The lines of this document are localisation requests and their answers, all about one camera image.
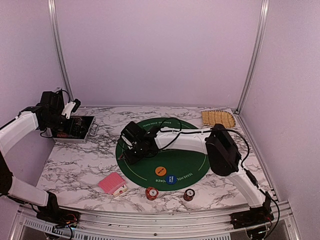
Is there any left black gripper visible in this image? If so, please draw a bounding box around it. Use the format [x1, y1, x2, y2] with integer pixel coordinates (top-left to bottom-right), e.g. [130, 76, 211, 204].
[42, 113, 88, 137]

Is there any orange big blind button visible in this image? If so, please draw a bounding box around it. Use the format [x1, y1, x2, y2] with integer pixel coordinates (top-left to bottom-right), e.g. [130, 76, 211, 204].
[155, 166, 167, 177]

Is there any blue small blind button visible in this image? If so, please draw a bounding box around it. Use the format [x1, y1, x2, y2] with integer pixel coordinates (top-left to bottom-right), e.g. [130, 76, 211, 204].
[165, 174, 178, 185]

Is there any black triangular all-in button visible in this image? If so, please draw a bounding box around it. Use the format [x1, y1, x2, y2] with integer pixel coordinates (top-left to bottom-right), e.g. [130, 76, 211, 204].
[117, 152, 126, 161]

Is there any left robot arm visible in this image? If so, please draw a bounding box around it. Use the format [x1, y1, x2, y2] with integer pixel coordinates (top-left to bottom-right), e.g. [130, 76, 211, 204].
[0, 89, 79, 223]

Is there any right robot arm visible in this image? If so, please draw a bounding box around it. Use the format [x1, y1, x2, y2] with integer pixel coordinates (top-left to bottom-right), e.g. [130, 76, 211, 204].
[120, 121, 272, 224]

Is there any aluminium poker chip case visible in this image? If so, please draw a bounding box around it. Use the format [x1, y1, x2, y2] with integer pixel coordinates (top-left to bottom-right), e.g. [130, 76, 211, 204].
[51, 87, 100, 144]

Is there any round green poker mat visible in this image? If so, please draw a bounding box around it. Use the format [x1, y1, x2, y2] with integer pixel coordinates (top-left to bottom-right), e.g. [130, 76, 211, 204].
[115, 117, 210, 191]

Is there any white red card box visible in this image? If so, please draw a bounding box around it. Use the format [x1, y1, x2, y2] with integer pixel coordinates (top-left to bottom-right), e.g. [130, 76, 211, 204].
[112, 184, 128, 197]

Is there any pink playing card deck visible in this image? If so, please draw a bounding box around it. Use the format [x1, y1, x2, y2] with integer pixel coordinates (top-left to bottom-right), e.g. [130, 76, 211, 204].
[98, 172, 126, 195]

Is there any dark red poker chip stack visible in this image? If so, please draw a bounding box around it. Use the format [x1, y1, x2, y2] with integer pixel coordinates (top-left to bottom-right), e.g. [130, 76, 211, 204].
[183, 188, 195, 202]

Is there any woven bamboo tray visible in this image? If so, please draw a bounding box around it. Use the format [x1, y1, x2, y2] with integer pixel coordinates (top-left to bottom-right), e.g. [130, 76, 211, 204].
[201, 110, 236, 128]

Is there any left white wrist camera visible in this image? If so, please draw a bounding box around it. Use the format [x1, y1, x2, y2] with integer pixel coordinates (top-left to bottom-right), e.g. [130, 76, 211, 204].
[61, 98, 81, 119]

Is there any front aluminium rail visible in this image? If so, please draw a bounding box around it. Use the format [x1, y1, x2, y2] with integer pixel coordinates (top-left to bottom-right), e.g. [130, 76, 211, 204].
[14, 199, 301, 240]

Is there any left aluminium frame post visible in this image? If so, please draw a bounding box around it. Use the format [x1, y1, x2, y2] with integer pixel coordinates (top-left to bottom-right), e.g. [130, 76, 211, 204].
[47, 0, 75, 101]

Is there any aluminium frame post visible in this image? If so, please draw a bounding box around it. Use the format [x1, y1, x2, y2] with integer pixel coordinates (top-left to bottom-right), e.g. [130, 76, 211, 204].
[235, 0, 270, 115]
[47, 0, 75, 101]

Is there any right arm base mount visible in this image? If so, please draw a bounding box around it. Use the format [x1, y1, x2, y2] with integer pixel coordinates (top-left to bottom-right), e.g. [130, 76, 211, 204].
[230, 210, 275, 229]

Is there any right aluminium frame post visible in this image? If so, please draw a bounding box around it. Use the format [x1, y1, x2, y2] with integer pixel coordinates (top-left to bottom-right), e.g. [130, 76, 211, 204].
[235, 0, 270, 115]

